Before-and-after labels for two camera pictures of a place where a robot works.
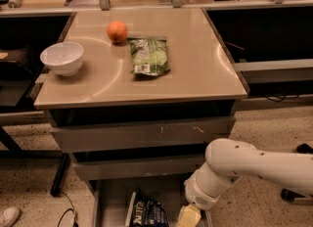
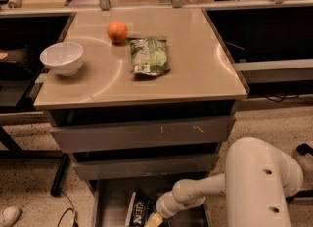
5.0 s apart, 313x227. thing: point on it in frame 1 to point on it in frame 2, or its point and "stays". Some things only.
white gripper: (200, 196) to (163, 205)
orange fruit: (116, 31) stays
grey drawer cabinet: (156, 86) stays
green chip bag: (149, 56) stays
